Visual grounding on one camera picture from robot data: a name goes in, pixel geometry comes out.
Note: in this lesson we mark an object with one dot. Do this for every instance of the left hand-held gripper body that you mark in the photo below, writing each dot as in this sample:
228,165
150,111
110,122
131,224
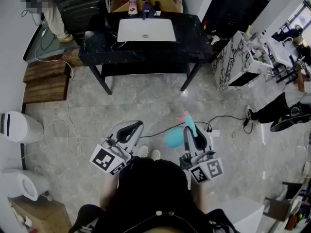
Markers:
107,158

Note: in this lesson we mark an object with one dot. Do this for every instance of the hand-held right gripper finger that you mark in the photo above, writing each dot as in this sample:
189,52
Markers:
189,142
208,142

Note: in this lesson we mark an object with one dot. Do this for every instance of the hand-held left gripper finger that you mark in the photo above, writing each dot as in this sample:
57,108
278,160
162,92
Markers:
121,126
136,141

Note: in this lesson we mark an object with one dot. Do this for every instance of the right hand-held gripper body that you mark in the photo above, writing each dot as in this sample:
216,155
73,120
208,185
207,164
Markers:
206,167

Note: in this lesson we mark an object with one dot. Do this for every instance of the person's right forearm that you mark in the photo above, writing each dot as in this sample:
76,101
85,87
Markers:
200,198

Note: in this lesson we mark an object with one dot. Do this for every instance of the person's left forearm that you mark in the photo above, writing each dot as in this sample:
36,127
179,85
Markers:
108,190

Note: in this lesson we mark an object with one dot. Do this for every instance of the clear pump soap bottle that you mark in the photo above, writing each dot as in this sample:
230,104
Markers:
132,7

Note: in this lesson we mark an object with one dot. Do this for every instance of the small black bottle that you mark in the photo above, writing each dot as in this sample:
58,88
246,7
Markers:
157,6

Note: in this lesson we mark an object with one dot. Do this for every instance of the white power strip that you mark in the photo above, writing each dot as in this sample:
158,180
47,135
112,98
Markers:
213,133

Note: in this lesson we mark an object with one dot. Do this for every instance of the person's left white shoe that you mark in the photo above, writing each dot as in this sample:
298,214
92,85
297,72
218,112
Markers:
143,151

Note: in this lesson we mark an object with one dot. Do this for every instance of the person's white shoe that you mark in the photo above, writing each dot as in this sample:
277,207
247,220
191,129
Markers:
155,154
143,151

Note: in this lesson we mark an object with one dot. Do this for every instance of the person's right white shoe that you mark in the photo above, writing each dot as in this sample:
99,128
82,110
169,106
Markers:
155,154

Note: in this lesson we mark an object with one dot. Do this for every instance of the person's black shirt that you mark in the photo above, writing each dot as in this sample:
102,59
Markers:
150,186

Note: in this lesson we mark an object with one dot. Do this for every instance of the white box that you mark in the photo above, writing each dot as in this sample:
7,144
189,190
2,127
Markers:
245,215

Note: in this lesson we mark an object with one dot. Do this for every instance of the black marble table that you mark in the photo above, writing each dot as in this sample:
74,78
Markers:
97,47

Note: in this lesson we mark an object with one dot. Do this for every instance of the white marble pattern cabinet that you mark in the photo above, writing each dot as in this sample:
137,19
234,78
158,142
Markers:
233,62

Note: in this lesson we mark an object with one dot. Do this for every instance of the small cardboard box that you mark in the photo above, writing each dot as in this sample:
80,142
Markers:
41,212

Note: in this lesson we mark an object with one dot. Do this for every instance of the wooden slatted step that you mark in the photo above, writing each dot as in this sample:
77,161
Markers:
46,81

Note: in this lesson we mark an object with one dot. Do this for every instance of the white lidded bin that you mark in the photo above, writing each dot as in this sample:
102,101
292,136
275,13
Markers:
22,127

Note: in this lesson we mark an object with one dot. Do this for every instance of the white toilet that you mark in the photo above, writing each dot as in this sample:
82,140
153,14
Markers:
19,183

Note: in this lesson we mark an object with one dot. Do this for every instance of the white sink basin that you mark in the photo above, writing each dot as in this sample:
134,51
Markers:
145,29

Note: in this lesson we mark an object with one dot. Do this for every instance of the grey platform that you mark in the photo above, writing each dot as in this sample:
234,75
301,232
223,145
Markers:
51,48

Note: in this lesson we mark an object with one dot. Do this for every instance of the dark blue cloth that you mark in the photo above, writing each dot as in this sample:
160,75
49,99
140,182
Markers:
147,11

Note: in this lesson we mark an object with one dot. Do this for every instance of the black drawer cabinet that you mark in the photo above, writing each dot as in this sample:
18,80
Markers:
80,11

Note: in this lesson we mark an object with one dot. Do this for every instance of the large black cabinet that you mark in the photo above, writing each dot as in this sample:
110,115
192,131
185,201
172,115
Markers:
233,6

